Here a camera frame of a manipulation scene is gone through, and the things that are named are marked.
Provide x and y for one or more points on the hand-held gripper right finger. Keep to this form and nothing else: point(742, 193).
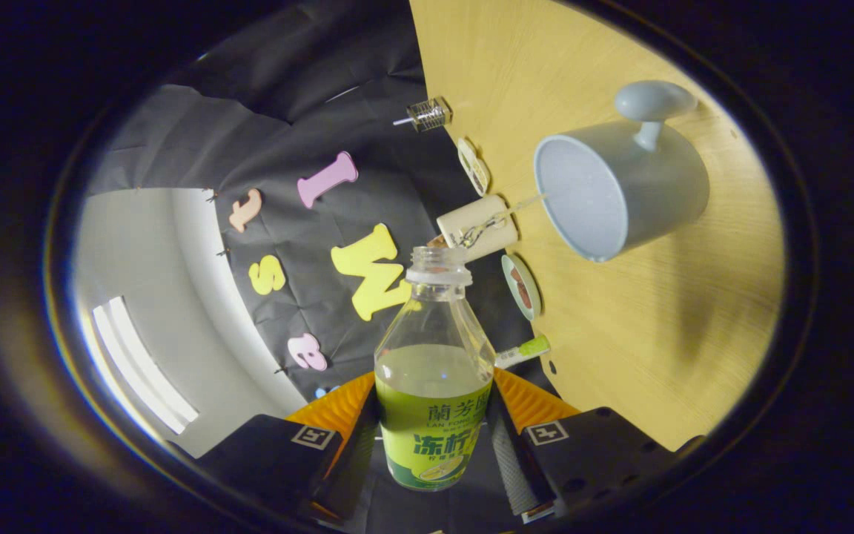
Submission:
point(505, 460)

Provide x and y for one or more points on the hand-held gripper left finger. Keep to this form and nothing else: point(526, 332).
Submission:
point(353, 467)

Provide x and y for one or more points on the clear juice bottle green label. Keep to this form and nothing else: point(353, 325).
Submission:
point(431, 437)

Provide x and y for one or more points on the light grey cup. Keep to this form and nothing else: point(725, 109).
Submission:
point(642, 185)

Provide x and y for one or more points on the slim white green bottle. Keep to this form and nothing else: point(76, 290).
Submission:
point(523, 351)

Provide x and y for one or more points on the green plate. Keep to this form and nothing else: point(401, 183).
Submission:
point(529, 308)

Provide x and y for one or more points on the brown food piece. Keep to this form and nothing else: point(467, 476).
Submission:
point(519, 277)
point(526, 297)

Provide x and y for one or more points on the wooden table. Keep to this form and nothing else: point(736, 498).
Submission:
point(657, 334)

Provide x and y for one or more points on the toast slice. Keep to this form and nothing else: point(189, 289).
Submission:
point(437, 241)

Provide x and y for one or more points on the ceiling light panel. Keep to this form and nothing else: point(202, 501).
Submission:
point(141, 363)

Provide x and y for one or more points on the white toaster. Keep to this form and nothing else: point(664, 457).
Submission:
point(464, 215)

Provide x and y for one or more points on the white divided tray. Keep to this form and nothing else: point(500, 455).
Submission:
point(473, 165)

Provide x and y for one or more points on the black backdrop cloth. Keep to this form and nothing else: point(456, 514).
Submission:
point(308, 111)

